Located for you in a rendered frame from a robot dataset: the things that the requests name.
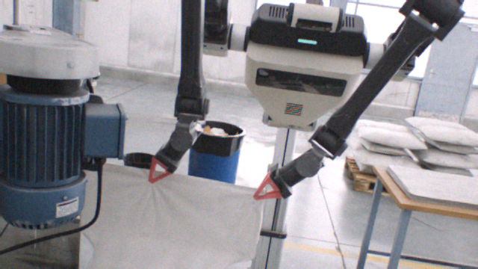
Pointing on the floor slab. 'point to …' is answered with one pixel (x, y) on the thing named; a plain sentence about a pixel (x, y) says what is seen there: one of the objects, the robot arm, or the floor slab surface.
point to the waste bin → (216, 152)
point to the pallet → (361, 181)
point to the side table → (405, 223)
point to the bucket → (138, 160)
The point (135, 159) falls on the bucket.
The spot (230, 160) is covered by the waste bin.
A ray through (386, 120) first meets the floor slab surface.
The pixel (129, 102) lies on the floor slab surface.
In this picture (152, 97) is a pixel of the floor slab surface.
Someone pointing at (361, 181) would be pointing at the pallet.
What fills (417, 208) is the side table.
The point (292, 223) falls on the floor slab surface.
